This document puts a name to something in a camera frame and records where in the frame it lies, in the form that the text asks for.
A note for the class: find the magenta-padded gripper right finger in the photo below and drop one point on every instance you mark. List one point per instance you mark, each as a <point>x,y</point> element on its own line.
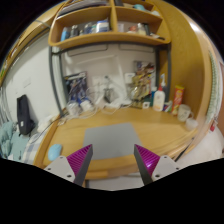
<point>148,161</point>

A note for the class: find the blue white plaid sheet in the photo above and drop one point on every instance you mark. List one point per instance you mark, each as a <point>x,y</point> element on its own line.
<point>31,150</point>

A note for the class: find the long wooden wall shelf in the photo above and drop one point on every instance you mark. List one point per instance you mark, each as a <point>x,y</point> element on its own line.
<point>30,33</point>

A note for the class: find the white charger block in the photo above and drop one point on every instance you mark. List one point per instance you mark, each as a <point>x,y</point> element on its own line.
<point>86,105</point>

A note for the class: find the gold robot figure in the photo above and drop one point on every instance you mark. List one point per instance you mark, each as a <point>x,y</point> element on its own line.
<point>141,86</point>

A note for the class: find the metal cup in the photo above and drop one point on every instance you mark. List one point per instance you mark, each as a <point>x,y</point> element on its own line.
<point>108,94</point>

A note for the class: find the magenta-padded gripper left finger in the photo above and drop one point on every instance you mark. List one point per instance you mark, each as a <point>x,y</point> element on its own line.
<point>78,161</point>

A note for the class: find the teal blanket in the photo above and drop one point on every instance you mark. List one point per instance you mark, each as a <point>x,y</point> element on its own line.
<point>8,140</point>

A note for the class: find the grey metal frame post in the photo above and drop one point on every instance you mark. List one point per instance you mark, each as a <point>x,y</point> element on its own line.
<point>55,80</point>

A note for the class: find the blue robot model box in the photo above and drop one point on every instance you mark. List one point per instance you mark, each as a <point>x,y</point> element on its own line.
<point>76,86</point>

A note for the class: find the white power strip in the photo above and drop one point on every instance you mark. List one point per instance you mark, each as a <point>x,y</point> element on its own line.
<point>118,103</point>

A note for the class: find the blue bottle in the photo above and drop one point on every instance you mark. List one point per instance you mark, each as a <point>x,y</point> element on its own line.
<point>153,96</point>

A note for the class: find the black backpack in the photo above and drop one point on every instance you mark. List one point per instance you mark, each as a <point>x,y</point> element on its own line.
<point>25,115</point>

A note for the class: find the clear plastic jar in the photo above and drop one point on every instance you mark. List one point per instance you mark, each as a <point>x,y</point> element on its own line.
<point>72,108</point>

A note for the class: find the small white desk clock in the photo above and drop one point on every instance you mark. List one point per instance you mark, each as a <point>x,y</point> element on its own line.
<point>146,105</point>

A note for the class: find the white pump lotion bottle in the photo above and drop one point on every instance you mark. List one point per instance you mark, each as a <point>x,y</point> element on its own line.
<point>159,100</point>

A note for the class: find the wooden shelf unit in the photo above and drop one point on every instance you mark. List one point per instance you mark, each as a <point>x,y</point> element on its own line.
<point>110,36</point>

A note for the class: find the white mug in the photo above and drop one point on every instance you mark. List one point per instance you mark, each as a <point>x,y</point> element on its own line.
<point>184,112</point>

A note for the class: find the grey mouse pad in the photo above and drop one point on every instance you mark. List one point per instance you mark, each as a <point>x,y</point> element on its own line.
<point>111,140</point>

